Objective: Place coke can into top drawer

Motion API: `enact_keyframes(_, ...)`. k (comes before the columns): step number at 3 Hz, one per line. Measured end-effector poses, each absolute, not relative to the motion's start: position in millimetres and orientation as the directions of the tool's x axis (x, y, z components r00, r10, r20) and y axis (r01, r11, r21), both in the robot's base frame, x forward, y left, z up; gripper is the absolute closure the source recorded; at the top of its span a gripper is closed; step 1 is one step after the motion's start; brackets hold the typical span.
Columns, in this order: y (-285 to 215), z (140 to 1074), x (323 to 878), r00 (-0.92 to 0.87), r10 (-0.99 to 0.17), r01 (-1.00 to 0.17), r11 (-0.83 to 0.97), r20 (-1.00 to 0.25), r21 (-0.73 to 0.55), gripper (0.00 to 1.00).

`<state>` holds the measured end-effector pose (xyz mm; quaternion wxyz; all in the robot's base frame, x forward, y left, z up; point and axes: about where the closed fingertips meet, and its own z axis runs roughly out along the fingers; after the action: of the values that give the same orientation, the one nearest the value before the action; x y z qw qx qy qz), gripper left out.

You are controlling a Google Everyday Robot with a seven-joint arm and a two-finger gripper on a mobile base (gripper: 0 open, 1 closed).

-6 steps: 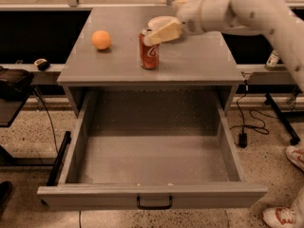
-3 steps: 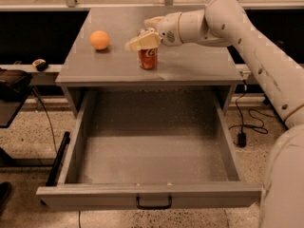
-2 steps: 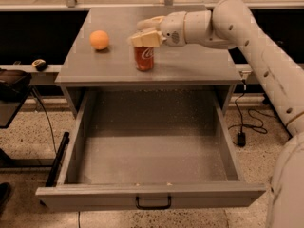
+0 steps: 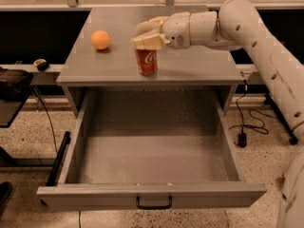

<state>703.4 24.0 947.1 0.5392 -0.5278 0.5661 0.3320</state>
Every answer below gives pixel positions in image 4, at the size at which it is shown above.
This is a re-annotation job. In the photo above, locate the black table leg frame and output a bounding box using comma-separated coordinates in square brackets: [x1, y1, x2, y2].
[0, 131, 70, 186]

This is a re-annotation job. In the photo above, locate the black stand base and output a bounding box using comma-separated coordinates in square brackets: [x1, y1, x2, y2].
[264, 93, 298, 145]

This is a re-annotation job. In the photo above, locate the open grey top drawer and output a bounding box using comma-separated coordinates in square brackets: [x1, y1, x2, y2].
[37, 88, 267, 211]

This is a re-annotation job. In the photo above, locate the black shoe tip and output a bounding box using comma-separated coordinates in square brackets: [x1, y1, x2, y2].
[0, 181, 12, 207]

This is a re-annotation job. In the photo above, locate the grey cabinet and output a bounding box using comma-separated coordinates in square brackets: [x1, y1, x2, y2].
[57, 6, 241, 107]

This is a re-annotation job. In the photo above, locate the red coke can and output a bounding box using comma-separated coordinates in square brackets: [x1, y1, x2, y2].
[136, 49, 158, 76]

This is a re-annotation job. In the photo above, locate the black drawer handle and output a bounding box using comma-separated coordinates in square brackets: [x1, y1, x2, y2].
[136, 196, 173, 210]

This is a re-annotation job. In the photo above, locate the black bag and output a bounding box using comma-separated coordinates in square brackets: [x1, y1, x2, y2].
[0, 66, 33, 101]

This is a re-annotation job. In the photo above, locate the dark side table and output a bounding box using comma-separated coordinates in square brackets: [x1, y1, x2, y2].
[0, 92, 30, 128]

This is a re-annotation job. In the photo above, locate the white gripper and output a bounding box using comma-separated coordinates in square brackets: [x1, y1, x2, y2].
[131, 12, 190, 50]

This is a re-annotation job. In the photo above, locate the tape measure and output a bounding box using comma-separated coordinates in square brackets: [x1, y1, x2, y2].
[33, 59, 49, 71]

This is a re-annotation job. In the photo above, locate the orange fruit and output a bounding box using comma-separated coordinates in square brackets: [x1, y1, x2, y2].
[91, 30, 111, 50]

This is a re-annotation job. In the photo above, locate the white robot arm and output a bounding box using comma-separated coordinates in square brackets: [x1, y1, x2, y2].
[131, 0, 304, 143]

